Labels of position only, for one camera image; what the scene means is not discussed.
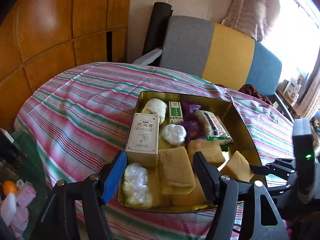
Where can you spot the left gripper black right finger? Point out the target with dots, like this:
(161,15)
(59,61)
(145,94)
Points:
(208,176)

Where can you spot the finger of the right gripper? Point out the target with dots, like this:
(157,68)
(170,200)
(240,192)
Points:
(281,170)
(285,162)

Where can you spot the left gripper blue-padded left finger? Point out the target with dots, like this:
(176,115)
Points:
(111,177)

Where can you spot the white plastic ball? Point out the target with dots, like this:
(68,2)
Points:
(135,187)

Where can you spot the cream ointment box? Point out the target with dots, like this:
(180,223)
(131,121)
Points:
(142,143)

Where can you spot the dark striped cracker packet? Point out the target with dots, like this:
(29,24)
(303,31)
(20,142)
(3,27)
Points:
(212,126)

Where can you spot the purple snack packet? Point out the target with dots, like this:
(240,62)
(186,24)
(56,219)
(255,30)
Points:
(194,131)
(188,111)

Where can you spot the small white ball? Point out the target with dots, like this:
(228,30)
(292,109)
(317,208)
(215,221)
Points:
(174,134)

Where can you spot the small green essential oil box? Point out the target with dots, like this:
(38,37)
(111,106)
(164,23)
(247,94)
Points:
(175,112)

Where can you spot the white towel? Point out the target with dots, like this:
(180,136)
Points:
(157,107)

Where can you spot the tan sponge cake block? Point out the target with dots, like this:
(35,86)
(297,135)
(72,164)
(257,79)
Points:
(211,150)

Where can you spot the Weidan cracker packet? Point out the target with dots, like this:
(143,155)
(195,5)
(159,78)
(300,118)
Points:
(225,143)

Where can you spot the gold tin box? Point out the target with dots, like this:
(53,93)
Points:
(230,189)

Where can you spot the wooden side desk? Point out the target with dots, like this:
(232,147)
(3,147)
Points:
(290,108)

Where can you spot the striped bed sheet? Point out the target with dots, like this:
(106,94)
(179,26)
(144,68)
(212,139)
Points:
(81,118)

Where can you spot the white product box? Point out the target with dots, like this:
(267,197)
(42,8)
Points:
(292,89)

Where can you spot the dark red cloth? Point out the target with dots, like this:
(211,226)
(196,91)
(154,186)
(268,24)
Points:
(250,90)

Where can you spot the pink plastic bag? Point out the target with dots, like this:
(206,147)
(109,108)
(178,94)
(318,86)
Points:
(26,194)

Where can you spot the orange ball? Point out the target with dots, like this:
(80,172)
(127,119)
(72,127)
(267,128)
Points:
(9,187)

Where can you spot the white bottle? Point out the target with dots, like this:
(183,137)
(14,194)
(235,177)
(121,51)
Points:
(8,208)

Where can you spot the grey yellow blue chair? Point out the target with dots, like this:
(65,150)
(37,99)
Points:
(218,54)

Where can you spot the black rolled mat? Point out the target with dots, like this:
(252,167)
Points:
(157,27)

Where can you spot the pink patterned curtain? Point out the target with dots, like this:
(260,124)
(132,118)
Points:
(253,18)

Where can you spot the wooden wardrobe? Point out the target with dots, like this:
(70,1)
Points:
(42,38)

